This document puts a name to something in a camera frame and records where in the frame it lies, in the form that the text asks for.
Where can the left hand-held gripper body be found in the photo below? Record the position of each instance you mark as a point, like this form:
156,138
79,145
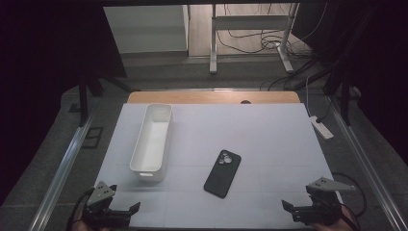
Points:
100,194

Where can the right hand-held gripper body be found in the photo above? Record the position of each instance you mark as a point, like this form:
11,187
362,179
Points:
324,200

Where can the black phone case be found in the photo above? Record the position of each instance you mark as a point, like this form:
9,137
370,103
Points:
222,174

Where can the person's right hand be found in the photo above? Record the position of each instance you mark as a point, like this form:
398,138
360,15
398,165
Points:
347,221

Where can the person's left hand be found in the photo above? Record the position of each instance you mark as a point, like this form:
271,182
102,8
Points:
84,226

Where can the white plastic storage bin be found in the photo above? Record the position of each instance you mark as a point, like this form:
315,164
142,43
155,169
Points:
153,141

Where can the white power strip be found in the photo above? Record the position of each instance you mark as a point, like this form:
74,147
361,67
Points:
321,127

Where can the white table mat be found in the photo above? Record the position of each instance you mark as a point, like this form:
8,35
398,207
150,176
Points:
256,138

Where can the black metal stand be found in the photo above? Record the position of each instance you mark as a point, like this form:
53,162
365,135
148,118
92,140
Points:
83,102
345,99

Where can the dark curtain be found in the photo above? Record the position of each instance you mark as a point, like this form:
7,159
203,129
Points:
48,80
372,70

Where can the white cabinet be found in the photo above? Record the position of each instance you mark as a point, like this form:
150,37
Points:
147,29

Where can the aluminium rail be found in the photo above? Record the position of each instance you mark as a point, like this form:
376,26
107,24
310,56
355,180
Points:
365,166
65,170

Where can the white metal desk frame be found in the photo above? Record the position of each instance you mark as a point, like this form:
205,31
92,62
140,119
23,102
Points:
250,23

